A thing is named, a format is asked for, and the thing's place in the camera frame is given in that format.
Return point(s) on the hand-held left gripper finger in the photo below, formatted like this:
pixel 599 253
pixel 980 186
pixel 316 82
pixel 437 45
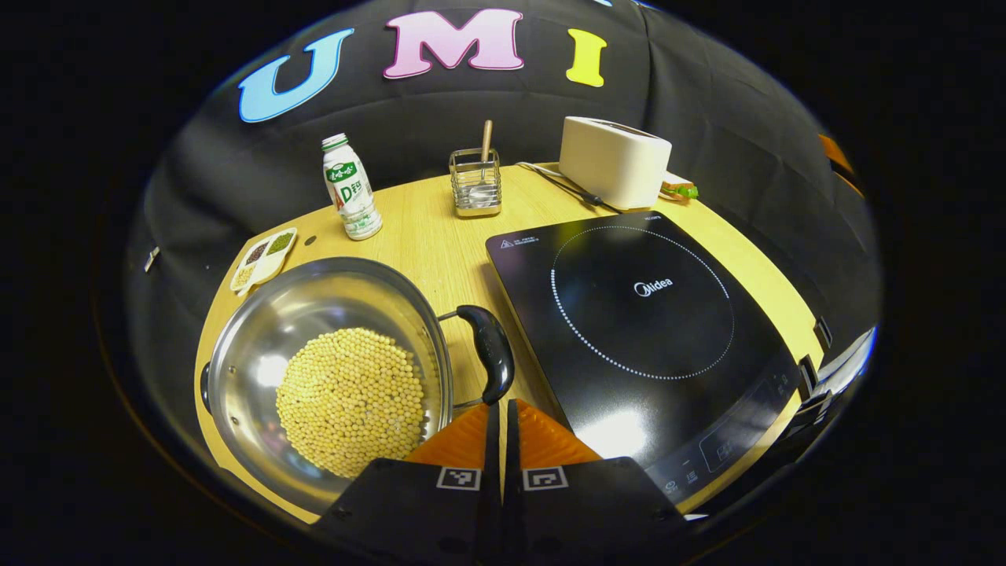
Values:
pixel 493 472
pixel 511 472

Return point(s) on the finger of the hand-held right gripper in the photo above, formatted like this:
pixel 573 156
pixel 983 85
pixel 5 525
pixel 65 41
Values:
pixel 824 332
pixel 809 376

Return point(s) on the black induction cooktop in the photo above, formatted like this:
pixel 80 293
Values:
pixel 644 330

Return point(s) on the steel pot with soybeans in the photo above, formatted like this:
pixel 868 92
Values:
pixel 330 291

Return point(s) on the orange strip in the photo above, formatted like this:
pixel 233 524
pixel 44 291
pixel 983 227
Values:
pixel 835 153

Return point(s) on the sandwich with lettuce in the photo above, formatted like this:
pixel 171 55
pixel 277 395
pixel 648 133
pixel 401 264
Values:
pixel 680 189

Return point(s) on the black backdrop cloth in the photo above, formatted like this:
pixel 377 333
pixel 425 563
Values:
pixel 707 102

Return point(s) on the white toaster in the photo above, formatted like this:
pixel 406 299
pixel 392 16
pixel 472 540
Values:
pixel 613 165

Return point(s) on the white drink bottle green label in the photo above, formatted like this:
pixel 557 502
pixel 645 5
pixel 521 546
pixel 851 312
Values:
pixel 354 196

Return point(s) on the white divided bean dish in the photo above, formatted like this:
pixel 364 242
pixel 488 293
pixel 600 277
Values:
pixel 263 263

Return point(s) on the silver backdrop clip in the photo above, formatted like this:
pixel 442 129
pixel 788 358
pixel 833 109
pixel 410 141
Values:
pixel 152 259

